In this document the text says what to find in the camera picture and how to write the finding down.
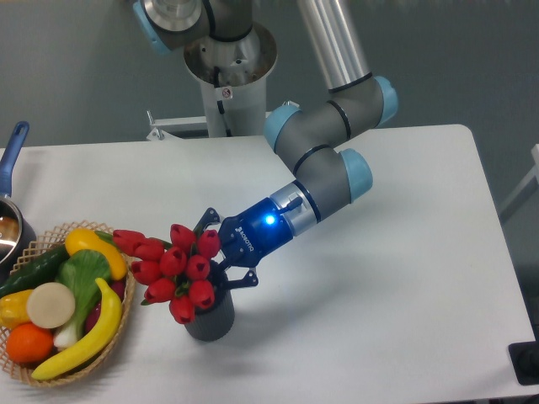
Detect dark grey ribbed vase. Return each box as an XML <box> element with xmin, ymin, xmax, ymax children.
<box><xmin>184</xmin><ymin>290</ymin><xmax>235</xmax><ymax>342</ymax></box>

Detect white frame at right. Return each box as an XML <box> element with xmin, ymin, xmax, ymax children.
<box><xmin>498</xmin><ymin>144</ymin><xmax>538</xmax><ymax>225</ymax></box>

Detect blue handled saucepan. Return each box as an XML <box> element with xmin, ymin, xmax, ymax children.
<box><xmin>1</xmin><ymin>121</ymin><xmax>36</xmax><ymax>283</ymax></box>

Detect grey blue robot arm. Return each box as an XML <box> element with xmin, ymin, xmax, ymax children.
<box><xmin>133</xmin><ymin>1</ymin><xmax>398</xmax><ymax>290</ymax></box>

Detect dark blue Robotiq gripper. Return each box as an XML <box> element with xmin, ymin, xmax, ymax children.
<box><xmin>193</xmin><ymin>198</ymin><xmax>296</xmax><ymax>290</ymax></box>

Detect orange fruit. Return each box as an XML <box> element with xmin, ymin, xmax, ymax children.
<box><xmin>6</xmin><ymin>322</ymin><xmax>53</xmax><ymax>364</ymax></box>

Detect green bok choy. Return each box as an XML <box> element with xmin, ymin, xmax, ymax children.
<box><xmin>54</xmin><ymin>249</ymin><xmax>111</xmax><ymax>351</ymax></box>

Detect black device at edge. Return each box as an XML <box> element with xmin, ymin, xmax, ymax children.
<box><xmin>508</xmin><ymin>341</ymin><xmax>538</xmax><ymax>385</ymax></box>

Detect yellow banana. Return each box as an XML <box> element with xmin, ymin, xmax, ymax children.
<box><xmin>31</xmin><ymin>278</ymin><xmax>122</xmax><ymax>381</ymax></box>

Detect green cucumber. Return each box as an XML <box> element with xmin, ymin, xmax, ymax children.
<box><xmin>1</xmin><ymin>245</ymin><xmax>69</xmax><ymax>298</ymax></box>

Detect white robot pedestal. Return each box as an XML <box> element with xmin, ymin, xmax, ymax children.
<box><xmin>147</xmin><ymin>22</ymin><xmax>278</xmax><ymax>141</ymax></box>

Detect red tulip bouquet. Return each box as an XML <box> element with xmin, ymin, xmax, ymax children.
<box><xmin>98</xmin><ymin>224</ymin><xmax>221</xmax><ymax>325</ymax></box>

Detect beige round slice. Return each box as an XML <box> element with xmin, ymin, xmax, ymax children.
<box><xmin>26</xmin><ymin>282</ymin><xmax>76</xmax><ymax>329</ymax></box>

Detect dark red vegetable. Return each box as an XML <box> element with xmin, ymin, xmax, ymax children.
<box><xmin>84</xmin><ymin>280</ymin><xmax>125</xmax><ymax>334</ymax></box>

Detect yellow bell pepper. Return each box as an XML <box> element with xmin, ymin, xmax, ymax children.
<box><xmin>1</xmin><ymin>290</ymin><xmax>33</xmax><ymax>329</ymax></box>

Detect woven wicker basket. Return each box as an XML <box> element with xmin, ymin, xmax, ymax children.
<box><xmin>1</xmin><ymin>220</ymin><xmax>136</xmax><ymax>388</ymax></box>

